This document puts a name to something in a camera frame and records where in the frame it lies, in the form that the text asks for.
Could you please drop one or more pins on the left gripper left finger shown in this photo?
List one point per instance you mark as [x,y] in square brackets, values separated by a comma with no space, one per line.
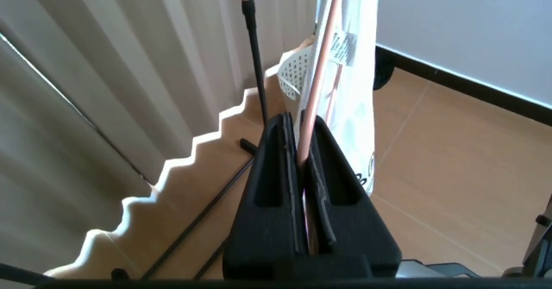
[263,237]

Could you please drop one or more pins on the black clothes rack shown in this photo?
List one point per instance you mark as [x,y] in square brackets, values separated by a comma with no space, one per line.
[254,43]

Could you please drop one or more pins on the white printed t-shirt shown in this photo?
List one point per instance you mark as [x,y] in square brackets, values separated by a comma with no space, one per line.
[358,99]

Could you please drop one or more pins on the beige curtain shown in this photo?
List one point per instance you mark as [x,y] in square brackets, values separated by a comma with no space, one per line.
[108,64]

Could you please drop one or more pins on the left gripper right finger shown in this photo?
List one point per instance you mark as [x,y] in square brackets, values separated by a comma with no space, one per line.
[358,241]

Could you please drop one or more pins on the white laundry basket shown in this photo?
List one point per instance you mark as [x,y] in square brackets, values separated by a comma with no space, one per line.
[293,71]

